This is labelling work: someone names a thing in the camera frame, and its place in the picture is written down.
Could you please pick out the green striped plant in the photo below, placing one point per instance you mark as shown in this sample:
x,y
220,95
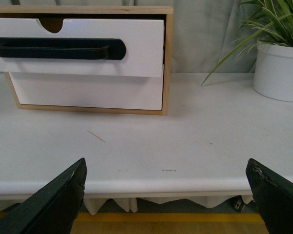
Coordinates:
x,y
271,22

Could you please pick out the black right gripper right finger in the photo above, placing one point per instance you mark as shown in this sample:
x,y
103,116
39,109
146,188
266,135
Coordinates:
x,y
273,195

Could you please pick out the white drawer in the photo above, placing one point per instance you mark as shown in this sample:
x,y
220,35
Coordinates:
x,y
143,38
144,93

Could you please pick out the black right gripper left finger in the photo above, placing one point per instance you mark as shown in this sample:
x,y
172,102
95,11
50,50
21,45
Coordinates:
x,y
53,208

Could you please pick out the grey curtain backdrop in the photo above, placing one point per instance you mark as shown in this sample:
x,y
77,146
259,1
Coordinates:
x,y
205,31

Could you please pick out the white table skirt cloth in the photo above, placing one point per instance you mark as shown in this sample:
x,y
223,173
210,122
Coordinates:
x,y
206,204

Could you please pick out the white plant pot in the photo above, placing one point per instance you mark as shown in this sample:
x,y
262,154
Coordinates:
x,y
273,77

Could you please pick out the black drawer handle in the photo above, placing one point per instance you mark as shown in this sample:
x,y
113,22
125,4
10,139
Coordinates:
x,y
62,48

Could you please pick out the wooden toothpick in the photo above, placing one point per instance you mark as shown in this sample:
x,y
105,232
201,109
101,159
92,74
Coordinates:
x,y
96,136

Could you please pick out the wooden drawer cabinet frame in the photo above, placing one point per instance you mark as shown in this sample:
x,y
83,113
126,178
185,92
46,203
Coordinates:
x,y
51,18

